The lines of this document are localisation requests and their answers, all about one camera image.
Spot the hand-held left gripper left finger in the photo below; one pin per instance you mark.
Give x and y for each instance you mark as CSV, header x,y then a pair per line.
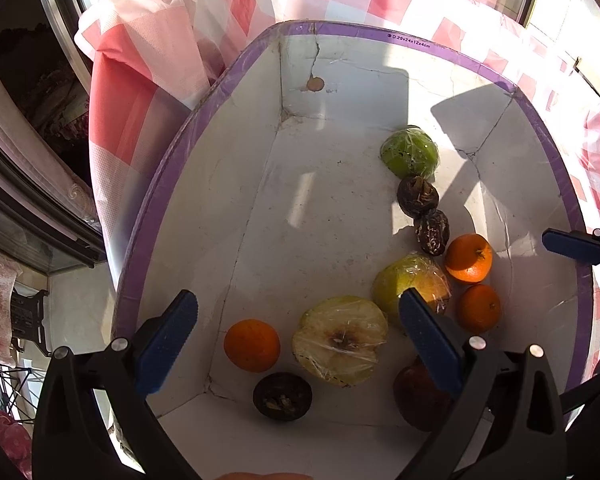
x,y
165,340

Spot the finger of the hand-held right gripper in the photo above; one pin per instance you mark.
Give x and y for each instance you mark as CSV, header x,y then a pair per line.
x,y
592,377
570,245

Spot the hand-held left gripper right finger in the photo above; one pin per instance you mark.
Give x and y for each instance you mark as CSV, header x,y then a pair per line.
x,y
430,340

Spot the orange mandarin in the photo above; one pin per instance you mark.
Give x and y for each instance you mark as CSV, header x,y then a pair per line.
x,y
478,309
251,346
469,259

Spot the dark red apple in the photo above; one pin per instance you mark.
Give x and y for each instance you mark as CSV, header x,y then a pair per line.
x,y
417,400

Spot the yellow pear piece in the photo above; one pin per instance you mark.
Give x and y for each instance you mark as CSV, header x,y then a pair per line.
x,y
392,282

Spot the yellow apple half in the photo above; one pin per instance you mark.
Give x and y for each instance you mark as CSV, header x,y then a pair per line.
x,y
340,342

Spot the dark brown water chestnut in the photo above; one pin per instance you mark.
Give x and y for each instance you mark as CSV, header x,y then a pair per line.
x,y
282,397
432,234
417,196

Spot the purple-rimmed cardboard box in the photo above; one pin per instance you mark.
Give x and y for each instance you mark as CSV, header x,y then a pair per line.
x,y
320,200

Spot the green kiwi half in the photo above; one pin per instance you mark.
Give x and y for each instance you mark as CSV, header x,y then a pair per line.
x,y
410,152

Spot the black folding stand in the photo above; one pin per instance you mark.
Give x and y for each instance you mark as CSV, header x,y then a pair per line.
x,y
27,320

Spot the pink fabric bundle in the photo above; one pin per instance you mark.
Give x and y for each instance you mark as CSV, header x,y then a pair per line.
x,y
5,440

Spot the red white checkered tablecloth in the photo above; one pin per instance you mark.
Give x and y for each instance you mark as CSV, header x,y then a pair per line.
x,y
135,90

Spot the dark window frame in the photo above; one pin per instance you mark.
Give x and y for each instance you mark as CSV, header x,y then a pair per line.
x,y
55,20

